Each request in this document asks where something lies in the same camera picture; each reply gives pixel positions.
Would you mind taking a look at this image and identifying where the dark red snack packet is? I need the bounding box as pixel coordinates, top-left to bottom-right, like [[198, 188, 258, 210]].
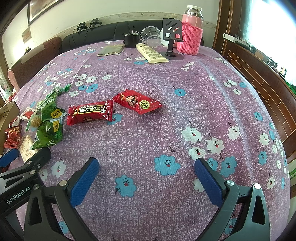
[[4, 125, 22, 149]]

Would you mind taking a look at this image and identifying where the green pea snack packet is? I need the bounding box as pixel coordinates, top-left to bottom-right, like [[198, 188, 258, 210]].
[[31, 119, 63, 150]]

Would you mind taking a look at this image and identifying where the red snack bar packet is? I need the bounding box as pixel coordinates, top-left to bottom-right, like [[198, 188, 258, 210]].
[[67, 100, 113, 126]]

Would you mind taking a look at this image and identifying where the red snack packet with logo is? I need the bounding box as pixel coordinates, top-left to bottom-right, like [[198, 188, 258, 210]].
[[112, 89, 162, 114]]

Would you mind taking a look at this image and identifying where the yellow cake bar packet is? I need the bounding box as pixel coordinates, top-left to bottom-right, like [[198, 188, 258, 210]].
[[18, 135, 39, 163]]

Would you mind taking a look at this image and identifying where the red white snack packet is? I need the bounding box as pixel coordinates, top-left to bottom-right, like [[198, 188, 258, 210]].
[[9, 108, 34, 128]]

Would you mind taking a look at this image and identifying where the cardboard tray box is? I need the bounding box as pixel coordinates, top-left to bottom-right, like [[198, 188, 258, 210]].
[[0, 101, 20, 155]]

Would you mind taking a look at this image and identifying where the brown pink armchair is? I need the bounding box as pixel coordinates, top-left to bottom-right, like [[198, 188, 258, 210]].
[[8, 37, 62, 92]]

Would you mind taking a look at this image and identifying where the purple floral tablecloth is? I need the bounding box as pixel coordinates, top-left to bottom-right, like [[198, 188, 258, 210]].
[[15, 43, 290, 240]]

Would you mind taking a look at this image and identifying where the olive flat pouch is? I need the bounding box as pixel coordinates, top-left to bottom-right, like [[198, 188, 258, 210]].
[[97, 44, 125, 57]]

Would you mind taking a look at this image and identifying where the black leather sofa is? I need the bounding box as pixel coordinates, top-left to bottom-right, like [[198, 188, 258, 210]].
[[60, 20, 163, 53]]

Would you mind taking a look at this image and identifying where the black small pot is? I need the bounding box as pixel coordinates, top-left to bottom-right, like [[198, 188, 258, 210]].
[[123, 25, 141, 48]]

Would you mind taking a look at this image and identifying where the cream lotion tube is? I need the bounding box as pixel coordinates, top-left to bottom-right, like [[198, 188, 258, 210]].
[[136, 43, 169, 64]]

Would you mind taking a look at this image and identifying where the clear plastic cup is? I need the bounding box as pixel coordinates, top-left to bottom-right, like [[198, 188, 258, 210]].
[[141, 26, 161, 48]]

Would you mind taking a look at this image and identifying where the black phone stand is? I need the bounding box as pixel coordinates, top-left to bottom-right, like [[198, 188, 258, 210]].
[[161, 18, 184, 60]]

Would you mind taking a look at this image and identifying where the pink thermos with knit sleeve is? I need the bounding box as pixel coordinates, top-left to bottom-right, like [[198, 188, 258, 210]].
[[177, 5, 203, 56]]

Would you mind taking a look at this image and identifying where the framed wall picture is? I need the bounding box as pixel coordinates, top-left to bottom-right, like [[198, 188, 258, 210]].
[[27, 0, 63, 26]]

